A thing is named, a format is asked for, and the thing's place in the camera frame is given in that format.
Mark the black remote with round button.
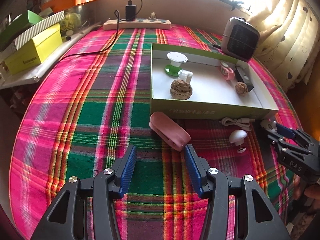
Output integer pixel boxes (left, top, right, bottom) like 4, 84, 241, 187
234, 66, 254, 92

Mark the green white spool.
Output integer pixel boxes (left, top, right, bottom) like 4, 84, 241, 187
164, 51, 188, 77

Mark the person's hand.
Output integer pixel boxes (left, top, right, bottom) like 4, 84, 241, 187
293, 174, 320, 210

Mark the white smiley face toy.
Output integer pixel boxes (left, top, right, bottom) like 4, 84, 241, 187
260, 119, 278, 133

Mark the pink oblong case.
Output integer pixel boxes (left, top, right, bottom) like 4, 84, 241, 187
149, 112, 191, 152

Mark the white mushroom shaped lamp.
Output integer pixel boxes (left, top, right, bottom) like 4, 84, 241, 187
228, 129, 247, 153

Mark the walnut inside box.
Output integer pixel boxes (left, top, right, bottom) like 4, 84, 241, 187
235, 81, 249, 96

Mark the plaid pink green cloth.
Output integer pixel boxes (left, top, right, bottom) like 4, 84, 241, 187
8, 24, 303, 240

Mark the pink clip with green disc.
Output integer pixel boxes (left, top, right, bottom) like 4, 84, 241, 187
218, 61, 235, 81

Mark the walnut on cloth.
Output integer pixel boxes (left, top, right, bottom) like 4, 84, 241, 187
170, 79, 193, 100

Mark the green white cardboard box tray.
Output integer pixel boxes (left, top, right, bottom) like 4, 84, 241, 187
150, 43, 279, 120

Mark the small white round cap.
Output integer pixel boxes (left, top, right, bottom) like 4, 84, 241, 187
178, 69, 193, 83

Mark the cream heart pattern curtain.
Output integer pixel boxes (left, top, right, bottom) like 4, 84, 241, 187
248, 0, 319, 91

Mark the beige desktop fan heater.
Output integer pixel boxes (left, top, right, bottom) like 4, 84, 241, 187
220, 17, 260, 62

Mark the beige power strip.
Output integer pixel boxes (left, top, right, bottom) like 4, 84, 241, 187
103, 18, 171, 30

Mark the yellow green shoe box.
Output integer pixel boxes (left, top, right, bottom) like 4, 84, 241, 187
4, 23, 62, 75

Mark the small plug on strip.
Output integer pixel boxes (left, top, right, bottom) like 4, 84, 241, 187
148, 12, 157, 21

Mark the green yellow figurine jar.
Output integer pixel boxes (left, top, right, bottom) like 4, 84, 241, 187
59, 12, 82, 36

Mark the striped white box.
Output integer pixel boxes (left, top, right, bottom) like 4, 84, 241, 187
12, 11, 65, 51

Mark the green open box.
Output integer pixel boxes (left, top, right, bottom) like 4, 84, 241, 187
1, 10, 43, 51

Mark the white coiled usb cable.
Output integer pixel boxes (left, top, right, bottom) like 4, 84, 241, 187
220, 116, 256, 132

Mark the black charger with cable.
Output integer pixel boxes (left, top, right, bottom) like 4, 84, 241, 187
56, 0, 143, 63

